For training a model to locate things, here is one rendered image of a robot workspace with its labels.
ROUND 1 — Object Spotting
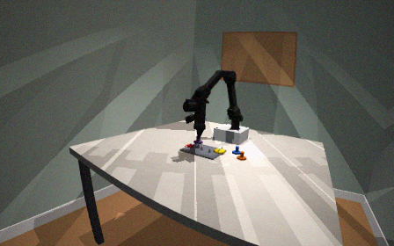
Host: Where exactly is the brown gear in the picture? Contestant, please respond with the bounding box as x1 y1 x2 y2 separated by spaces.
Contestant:
237 151 247 160

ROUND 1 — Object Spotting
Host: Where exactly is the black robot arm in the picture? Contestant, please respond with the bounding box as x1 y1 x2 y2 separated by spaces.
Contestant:
183 70 244 131

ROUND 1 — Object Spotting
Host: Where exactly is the purple gear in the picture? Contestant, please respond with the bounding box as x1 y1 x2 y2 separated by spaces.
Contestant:
193 136 203 144

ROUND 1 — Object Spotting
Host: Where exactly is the dark blue gear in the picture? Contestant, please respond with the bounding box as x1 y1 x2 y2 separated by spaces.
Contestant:
232 146 240 155

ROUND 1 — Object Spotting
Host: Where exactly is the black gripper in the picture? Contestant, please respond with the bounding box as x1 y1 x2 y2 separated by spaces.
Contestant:
193 111 206 139

